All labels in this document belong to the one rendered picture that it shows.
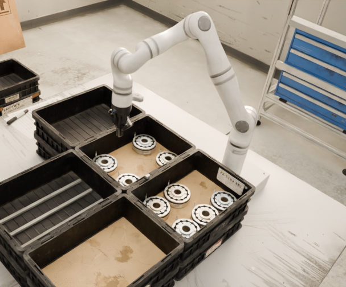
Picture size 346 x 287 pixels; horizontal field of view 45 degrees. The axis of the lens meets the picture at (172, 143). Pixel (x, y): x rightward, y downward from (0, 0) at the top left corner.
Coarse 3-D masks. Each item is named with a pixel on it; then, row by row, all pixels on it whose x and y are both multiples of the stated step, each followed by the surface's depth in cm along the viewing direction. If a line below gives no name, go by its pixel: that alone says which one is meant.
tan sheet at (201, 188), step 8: (192, 176) 173; (200, 176) 174; (184, 184) 169; (192, 184) 169; (200, 184) 170; (208, 184) 170; (216, 184) 171; (160, 192) 163; (192, 192) 166; (200, 192) 166; (208, 192) 167; (192, 200) 162; (200, 200) 163; (208, 200) 163; (176, 208) 158; (184, 208) 158; (192, 208) 159; (176, 216) 155; (184, 216) 155
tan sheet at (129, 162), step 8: (128, 144) 184; (112, 152) 178; (120, 152) 179; (128, 152) 180; (120, 160) 175; (128, 160) 176; (136, 160) 176; (144, 160) 177; (152, 160) 178; (120, 168) 171; (128, 168) 172; (136, 168) 172; (144, 168) 173; (152, 168) 174; (112, 176) 167
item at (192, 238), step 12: (168, 168) 160; (228, 168) 164; (144, 180) 153; (240, 180) 161; (252, 192) 156; (144, 204) 144; (240, 204) 153; (156, 216) 140; (216, 216) 144; (168, 228) 137; (204, 228) 139; (192, 240) 135
